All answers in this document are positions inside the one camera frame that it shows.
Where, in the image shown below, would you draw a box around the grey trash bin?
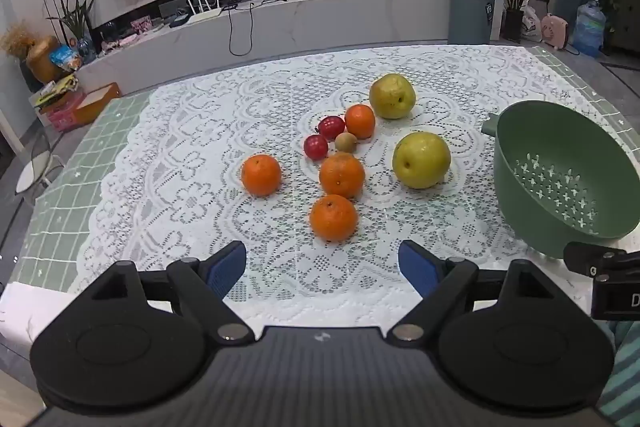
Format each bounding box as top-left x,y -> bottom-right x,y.
447,0 -> 497,46

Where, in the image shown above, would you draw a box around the white plastic bag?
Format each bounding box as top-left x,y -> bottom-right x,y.
520,0 -> 543,42

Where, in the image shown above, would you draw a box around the round glass side table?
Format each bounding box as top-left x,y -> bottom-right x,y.
15,127 -> 66,208

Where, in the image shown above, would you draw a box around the green grid table mat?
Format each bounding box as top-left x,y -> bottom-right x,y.
9,44 -> 640,293

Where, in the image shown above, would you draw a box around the white television console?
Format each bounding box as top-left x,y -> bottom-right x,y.
80,0 -> 453,96

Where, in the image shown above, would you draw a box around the colourful paper packets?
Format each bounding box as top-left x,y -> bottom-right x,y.
32,74 -> 81,110

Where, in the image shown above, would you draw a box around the green plastic colander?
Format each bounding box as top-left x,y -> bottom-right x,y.
481,99 -> 640,242

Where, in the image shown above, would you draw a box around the brown vase with dry plants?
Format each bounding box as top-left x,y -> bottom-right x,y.
0,22 -> 63,85

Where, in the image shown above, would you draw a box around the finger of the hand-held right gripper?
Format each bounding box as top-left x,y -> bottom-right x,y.
563,242 -> 640,281

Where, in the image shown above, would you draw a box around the pink heater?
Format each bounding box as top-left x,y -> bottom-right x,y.
541,13 -> 570,50

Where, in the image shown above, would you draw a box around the dark cabinet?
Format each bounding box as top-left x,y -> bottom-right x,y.
610,0 -> 640,55

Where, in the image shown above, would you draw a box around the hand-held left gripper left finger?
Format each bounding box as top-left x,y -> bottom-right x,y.
89,241 -> 252,344

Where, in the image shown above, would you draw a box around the orange cardboard box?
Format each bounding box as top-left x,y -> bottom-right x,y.
47,82 -> 122,132

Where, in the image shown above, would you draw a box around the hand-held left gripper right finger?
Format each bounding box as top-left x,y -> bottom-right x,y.
392,239 -> 557,344

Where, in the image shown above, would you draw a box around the white router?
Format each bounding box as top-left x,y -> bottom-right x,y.
185,0 -> 223,25

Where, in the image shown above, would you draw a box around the teal striped shirt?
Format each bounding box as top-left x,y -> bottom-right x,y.
597,319 -> 640,427

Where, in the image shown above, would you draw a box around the white lace tablecloth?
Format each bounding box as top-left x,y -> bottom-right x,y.
65,44 -> 640,329

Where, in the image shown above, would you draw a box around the blue water bottle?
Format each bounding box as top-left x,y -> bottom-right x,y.
571,0 -> 607,58

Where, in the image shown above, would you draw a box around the orange mandarin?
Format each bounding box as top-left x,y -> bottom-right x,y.
309,194 -> 359,243
344,104 -> 376,140
319,152 -> 366,200
241,154 -> 283,198

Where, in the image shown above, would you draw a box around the black cable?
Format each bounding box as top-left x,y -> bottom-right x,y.
220,0 -> 288,56

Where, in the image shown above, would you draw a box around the small potted green plant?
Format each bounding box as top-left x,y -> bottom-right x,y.
47,0 -> 98,64

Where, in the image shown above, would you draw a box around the yellow-green pear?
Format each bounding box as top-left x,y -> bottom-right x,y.
369,73 -> 416,120
392,131 -> 452,190

